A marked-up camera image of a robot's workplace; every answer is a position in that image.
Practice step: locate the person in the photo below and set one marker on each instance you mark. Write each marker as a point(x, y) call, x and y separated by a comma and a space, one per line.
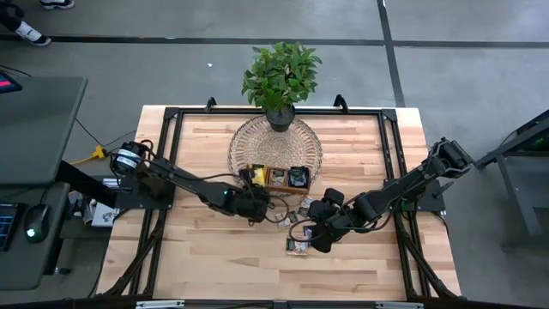
point(32, 34)

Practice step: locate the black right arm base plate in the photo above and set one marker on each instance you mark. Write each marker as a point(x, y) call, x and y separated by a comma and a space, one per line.
point(433, 204)

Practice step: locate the black frame clamp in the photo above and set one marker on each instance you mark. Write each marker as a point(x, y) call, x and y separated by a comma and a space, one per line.
point(341, 104)
point(210, 105)

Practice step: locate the white printed box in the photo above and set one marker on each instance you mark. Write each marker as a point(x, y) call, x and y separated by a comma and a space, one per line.
point(105, 214)

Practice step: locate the green yellow lemon tea packet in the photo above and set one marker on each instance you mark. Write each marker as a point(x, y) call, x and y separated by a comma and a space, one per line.
point(258, 173)

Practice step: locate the grey desk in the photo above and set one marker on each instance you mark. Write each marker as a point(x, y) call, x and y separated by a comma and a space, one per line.
point(25, 266)
point(38, 129)

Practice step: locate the grey metal stand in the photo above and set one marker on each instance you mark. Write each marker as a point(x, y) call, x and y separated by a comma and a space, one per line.
point(514, 198)

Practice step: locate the wooden three-compartment tea box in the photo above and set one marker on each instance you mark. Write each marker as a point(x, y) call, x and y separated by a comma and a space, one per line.
point(283, 189)

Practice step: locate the round woven placemat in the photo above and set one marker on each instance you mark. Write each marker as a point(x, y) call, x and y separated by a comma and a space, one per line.
point(257, 146)

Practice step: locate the black aluminium table frame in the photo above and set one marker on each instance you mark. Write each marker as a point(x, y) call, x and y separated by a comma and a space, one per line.
point(214, 111)

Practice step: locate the black computer mouse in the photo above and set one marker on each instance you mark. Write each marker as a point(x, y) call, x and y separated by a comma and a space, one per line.
point(36, 223)

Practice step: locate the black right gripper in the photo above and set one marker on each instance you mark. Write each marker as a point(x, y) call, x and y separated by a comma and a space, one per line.
point(330, 223)

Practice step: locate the green potted plant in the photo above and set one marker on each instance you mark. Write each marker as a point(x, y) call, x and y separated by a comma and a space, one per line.
point(279, 77)

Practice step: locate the dark blue blackcurrant tea packet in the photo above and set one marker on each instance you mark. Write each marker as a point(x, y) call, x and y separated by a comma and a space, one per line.
point(306, 232)
point(298, 176)

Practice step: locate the backlit black keyboard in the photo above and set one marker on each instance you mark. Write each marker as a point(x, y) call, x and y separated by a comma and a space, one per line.
point(6, 227)

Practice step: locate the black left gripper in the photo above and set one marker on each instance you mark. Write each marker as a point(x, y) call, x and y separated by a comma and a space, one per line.
point(253, 206)

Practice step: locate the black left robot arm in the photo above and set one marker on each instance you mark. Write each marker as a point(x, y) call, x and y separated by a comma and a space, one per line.
point(193, 189)

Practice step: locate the silver aluminium bracket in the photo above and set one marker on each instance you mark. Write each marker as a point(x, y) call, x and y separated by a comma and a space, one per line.
point(399, 305)
point(158, 304)

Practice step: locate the black computer monitor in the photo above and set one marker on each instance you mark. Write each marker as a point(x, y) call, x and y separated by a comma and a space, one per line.
point(6, 83)

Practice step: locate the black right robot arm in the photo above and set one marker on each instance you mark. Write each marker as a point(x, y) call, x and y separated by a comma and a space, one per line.
point(407, 184)

